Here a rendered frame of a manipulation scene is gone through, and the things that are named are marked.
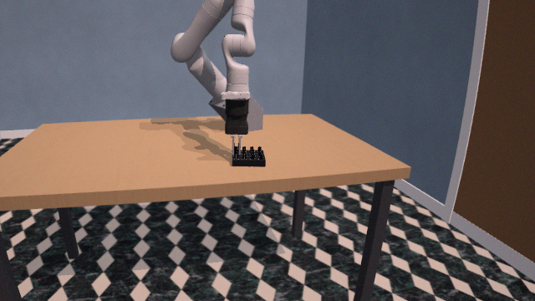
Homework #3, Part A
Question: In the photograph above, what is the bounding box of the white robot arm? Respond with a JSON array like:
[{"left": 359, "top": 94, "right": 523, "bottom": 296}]
[{"left": 171, "top": 0, "right": 256, "bottom": 103}]

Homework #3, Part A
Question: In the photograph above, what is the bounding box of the black knob box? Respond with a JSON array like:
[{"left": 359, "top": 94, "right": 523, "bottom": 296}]
[{"left": 232, "top": 146, "right": 266, "bottom": 166}]

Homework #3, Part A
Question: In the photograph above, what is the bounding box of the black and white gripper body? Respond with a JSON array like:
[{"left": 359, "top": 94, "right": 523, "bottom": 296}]
[{"left": 220, "top": 83, "right": 250, "bottom": 135}]

